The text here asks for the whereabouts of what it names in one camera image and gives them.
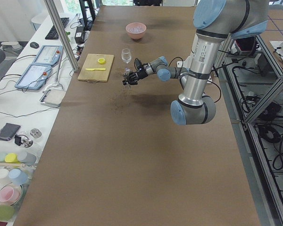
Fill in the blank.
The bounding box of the yellow lemon slice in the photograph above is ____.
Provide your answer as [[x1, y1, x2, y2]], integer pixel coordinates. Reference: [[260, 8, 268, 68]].
[[97, 57, 106, 65]]

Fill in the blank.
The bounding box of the clear ice cubes pile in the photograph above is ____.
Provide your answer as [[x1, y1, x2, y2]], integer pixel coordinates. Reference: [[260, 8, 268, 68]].
[[129, 26, 144, 34]]

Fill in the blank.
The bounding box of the pink cup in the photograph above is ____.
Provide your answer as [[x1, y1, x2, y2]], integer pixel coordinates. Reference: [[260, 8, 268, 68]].
[[0, 186, 21, 205]]

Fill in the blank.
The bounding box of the near teach pendant tablet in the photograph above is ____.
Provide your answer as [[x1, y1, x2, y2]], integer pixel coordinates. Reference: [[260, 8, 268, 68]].
[[15, 63, 52, 91]]

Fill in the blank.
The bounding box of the pink bowl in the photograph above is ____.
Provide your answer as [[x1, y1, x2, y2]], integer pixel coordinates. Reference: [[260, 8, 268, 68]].
[[125, 22, 147, 40]]

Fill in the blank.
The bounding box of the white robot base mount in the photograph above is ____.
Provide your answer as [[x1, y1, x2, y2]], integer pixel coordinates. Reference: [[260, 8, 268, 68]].
[[176, 40, 218, 77]]

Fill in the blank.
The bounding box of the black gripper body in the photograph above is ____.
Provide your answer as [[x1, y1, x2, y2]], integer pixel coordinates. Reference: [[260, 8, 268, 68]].
[[134, 67, 148, 80]]

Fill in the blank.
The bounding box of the white tray box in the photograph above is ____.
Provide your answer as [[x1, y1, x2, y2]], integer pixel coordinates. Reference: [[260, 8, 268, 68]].
[[39, 89, 66, 106]]

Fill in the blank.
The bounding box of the clear wine glass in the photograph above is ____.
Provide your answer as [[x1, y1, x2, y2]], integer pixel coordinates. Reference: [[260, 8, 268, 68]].
[[121, 48, 132, 72]]

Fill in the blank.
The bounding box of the yellow cup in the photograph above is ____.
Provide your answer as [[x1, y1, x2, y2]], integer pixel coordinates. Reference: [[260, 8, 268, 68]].
[[4, 153, 20, 163]]

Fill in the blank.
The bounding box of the grey cup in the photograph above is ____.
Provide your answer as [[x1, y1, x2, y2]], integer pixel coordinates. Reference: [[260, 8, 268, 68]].
[[17, 151, 37, 166]]

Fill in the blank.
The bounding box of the steel jigger cup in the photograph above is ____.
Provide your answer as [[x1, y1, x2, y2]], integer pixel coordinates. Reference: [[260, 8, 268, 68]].
[[123, 72, 131, 90]]

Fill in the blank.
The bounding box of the yellow plastic knife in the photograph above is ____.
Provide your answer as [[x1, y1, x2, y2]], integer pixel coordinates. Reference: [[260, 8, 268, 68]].
[[85, 68, 106, 71]]

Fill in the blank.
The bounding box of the teach pendant tablet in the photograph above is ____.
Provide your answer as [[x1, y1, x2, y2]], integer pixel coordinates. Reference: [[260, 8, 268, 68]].
[[15, 63, 52, 91], [33, 45, 63, 66]]

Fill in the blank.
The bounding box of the aluminium frame post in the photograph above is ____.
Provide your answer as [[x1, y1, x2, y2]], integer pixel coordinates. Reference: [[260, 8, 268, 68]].
[[44, 0, 79, 72]]

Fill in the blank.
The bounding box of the black power adapter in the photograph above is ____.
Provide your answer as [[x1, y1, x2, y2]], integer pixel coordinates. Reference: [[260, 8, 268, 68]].
[[75, 26, 85, 44]]

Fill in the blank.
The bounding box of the black computer mouse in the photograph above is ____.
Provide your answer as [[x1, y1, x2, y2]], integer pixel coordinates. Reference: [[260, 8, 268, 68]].
[[30, 42, 39, 49]]

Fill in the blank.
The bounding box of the black keyboard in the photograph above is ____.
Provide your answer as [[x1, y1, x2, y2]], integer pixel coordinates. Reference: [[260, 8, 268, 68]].
[[44, 17, 70, 40]]

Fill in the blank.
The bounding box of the far teach pendant tablet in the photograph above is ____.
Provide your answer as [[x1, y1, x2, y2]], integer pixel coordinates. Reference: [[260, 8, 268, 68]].
[[33, 45, 63, 66]]

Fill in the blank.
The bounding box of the light blue cup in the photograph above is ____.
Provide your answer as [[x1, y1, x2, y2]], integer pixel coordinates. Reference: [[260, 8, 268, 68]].
[[8, 169, 28, 186]]

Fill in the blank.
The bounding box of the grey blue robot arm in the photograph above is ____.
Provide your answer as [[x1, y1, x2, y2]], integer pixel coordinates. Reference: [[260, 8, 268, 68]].
[[123, 0, 269, 125]]

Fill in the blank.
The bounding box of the bamboo cutting board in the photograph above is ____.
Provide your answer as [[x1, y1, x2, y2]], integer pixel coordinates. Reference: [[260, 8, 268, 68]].
[[77, 54, 114, 82]]

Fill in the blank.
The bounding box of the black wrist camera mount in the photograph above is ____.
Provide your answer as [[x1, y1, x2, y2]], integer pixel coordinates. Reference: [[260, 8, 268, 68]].
[[134, 58, 143, 71]]

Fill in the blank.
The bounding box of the folded grey cloth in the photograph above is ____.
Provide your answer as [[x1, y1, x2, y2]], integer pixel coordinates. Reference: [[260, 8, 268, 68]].
[[0, 123, 21, 141]]

